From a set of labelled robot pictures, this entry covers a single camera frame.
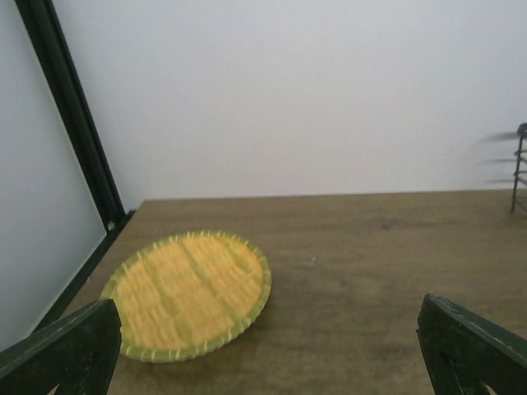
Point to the round woven bamboo tray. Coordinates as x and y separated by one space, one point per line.
188 294

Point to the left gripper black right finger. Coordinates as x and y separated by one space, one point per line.
465 353

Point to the grey wire dish rack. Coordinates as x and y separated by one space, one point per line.
517 179

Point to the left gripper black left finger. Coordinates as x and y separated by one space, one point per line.
75 355

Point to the black left frame post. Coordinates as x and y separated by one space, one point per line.
46 35

